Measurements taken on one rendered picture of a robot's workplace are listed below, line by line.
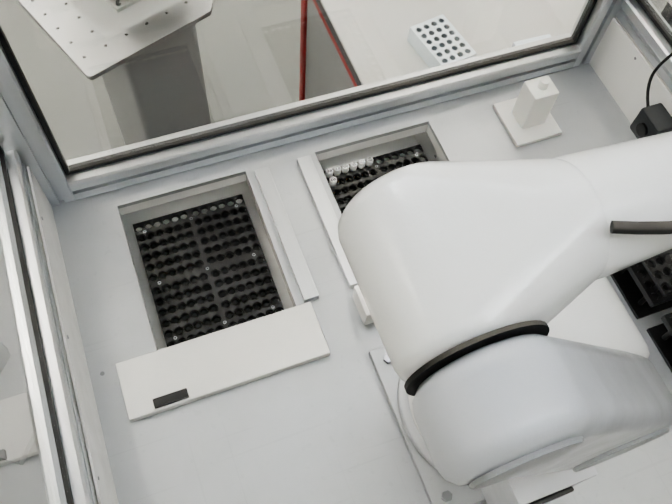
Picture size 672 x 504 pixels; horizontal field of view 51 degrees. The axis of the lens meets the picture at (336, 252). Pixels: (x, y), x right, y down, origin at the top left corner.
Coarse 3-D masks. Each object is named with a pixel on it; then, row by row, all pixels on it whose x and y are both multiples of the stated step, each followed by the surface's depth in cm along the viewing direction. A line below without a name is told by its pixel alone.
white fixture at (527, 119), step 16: (528, 80) 112; (544, 80) 110; (528, 96) 111; (544, 96) 110; (496, 112) 118; (512, 112) 118; (528, 112) 113; (544, 112) 114; (512, 128) 117; (528, 128) 117; (544, 128) 117
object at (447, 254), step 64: (384, 192) 45; (448, 192) 44; (512, 192) 43; (576, 192) 43; (640, 192) 44; (384, 256) 44; (448, 256) 42; (512, 256) 42; (576, 256) 42; (640, 256) 46; (384, 320) 44; (448, 320) 41; (512, 320) 41; (576, 320) 62; (384, 384) 95; (448, 384) 40; (512, 384) 39; (576, 384) 40; (640, 384) 54; (448, 448) 40; (512, 448) 38; (576, 448) 46
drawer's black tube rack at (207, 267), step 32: (192, 224) 111; (224, 224) 111; (160, 256) 108; (192, 256) 108; (224, 256) 109; (256, 256) 109; (160, 288) 105; (192, 288) 106; (224, 288) 106; (256, 288) 106; (160, 320) 103; (192, 320) 103; (224, 320) 104
